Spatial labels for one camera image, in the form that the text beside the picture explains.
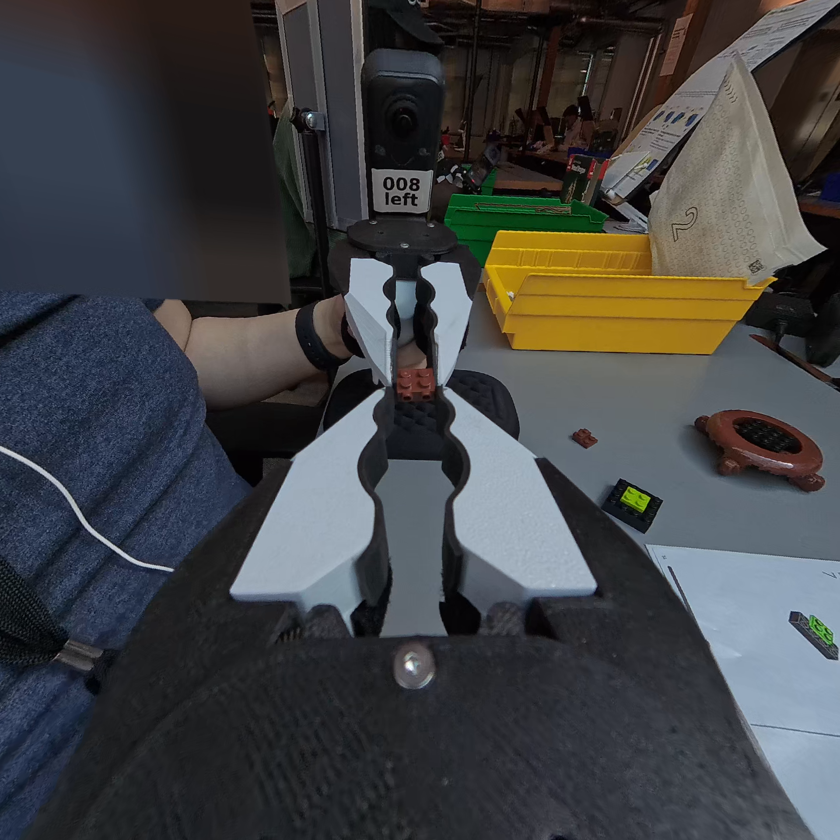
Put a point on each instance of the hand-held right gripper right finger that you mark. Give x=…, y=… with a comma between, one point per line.
x=512, y=525

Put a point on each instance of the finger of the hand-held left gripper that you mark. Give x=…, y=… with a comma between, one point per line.
x=367, y=308
x=453, y=315

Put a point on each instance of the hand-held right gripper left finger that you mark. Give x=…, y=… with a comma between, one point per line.
x=308, y=525

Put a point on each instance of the brown toy brick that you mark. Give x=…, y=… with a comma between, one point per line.
x=415, y=384

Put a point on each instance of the black and green brick assembly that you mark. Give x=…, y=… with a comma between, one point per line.
x=633, y=502

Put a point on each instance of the person's left forearm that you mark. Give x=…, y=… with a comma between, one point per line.
x=243, y=354

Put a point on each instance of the person's left hand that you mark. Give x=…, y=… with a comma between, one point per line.
x=333, y=321

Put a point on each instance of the black wristband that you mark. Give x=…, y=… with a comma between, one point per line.
x=312, y=341

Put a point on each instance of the black pole with clamp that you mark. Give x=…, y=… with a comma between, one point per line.
x=316, y=184

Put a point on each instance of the small brown toy plate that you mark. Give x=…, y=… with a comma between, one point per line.
x=584, y=438

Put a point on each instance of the green plastic bin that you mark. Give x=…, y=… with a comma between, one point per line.
x=518, y=220

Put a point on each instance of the large yellow plastic bin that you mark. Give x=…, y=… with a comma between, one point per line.
x=623, y=315

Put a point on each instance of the green and red toy box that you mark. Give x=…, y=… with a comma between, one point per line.
x=584, y=177

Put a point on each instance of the brown round toy stand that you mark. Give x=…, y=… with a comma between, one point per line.
x=715, y=436

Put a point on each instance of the person's blue sweater torso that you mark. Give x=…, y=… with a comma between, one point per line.
x=98, y=426

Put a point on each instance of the white instruction booklet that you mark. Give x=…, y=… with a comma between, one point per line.
x=741, y=623

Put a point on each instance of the white paper bag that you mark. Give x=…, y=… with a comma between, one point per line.
x=722, y=184

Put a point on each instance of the white instruction sheet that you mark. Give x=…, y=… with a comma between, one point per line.
x=695, y=111

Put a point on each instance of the dark brown stick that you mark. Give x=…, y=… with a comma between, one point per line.
x=797, y=363

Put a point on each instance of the black device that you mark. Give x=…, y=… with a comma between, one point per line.
x=787, y=318

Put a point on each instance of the grey partition frame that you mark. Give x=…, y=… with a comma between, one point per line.
x=328, y=79

